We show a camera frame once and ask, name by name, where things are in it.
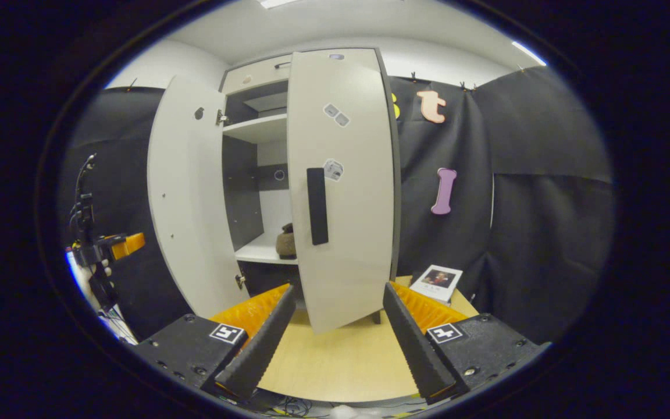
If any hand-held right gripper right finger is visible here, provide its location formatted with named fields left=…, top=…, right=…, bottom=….
left=383, top=281, right=552, bottom=406

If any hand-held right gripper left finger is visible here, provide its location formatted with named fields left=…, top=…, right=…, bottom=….
left=134, top=283, right=297, bottom=402

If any grey shoe cabinet door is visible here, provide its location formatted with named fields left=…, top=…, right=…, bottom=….
left=147, top=74, right=251, bottom=319
left=287, top=48, right=397, bottom=334

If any brown fluffy shoe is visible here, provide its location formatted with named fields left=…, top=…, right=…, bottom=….
left=276, top=223, right=298, bottom=260

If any grey shoe cabinet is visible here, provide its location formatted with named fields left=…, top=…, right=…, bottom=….
left=219, top=47, right=402, bottom=292

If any white book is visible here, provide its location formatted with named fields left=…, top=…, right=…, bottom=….
left=409, top=265, right=464, bottom=305

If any black backdrop cloth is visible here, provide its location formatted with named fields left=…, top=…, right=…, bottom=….
left=59, top=64, right=615, bottom=344

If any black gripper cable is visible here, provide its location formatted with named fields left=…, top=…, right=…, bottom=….
left=72, top=153, right=98, bottom=201

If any black door handle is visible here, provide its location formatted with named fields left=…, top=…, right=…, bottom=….
left=306, top=168, right=330, bottom=246

